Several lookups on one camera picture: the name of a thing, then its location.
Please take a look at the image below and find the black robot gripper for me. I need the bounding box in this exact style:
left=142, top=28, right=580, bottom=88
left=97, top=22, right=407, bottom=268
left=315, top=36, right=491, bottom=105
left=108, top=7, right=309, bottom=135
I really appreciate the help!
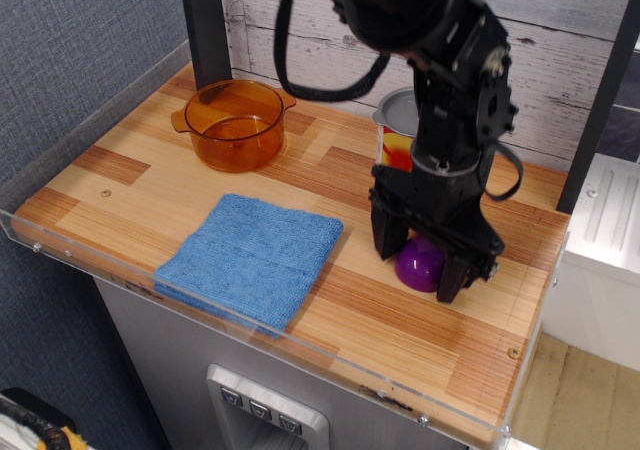
left=369, top=164, right=505, bottom=303

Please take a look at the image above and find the purple toy eggplant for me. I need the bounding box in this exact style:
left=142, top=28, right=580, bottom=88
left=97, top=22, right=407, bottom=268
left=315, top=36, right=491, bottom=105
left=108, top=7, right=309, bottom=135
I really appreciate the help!
left=395, top=235, right=446, bottom=293

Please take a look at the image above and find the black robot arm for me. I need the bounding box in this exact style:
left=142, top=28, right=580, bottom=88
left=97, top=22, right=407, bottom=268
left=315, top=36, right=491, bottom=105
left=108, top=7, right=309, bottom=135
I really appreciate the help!
left=333, top=0, right=517, bottom=303

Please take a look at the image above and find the blue folded cloth napkin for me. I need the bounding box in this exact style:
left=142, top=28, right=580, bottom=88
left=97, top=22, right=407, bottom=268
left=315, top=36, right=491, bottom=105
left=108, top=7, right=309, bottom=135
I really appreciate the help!
left=154, top=194, right=343, bottom=337

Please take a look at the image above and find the clear acrylic table guard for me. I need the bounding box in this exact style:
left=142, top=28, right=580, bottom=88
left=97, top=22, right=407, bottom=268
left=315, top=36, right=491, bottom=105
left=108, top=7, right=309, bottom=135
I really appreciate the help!
left=9, top=47, right=568, bottom=449

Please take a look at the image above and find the red peach can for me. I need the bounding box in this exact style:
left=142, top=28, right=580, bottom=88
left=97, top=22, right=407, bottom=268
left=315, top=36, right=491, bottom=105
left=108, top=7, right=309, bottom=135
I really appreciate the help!
left=373, top=87, right=419, bottom=172

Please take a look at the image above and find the white ribbed side unit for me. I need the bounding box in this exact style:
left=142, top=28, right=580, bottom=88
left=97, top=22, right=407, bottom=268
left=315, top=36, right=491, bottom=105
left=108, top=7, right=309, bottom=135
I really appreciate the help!
left=541, top=154, right=639, bottom=370

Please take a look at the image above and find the amber glass pot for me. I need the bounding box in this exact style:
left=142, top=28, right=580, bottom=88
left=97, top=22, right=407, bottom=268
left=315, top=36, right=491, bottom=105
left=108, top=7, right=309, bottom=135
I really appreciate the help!
left=171, top=80, right=296, bottom=173

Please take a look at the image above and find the silver toy fridge cabinet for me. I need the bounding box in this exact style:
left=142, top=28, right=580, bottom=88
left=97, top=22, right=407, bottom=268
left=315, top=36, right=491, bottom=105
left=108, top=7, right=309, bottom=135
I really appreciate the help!
left=96, top=280, right=464, bottom=449

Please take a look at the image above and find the black yellow object corner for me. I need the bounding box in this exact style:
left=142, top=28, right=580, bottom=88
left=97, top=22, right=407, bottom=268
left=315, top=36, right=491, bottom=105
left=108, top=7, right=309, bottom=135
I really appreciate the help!
left=1, top=387, right=91, bottom=449

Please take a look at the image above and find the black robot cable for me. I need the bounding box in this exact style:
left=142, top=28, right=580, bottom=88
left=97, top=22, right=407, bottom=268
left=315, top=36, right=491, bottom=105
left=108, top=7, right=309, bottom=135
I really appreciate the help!
left=272, top=0, right=525, bottom=203

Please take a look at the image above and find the dark right frame post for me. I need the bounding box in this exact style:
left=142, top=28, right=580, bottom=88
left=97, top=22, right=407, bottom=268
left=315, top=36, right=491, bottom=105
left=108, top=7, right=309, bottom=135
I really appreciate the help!
left=556, top=0, right=639, bottom=214

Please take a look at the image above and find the dark frame post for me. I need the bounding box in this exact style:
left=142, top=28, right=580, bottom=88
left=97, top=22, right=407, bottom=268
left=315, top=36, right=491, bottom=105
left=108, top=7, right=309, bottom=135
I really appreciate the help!
left=182, top=0, right=232, bottom=90
left=556, top=0, right=639, bottom=214

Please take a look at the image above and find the dark left frame post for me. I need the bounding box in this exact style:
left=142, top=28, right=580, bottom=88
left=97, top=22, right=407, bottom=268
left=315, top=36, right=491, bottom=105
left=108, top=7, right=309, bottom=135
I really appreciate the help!
left=182, top=0, right=232, bottom=90

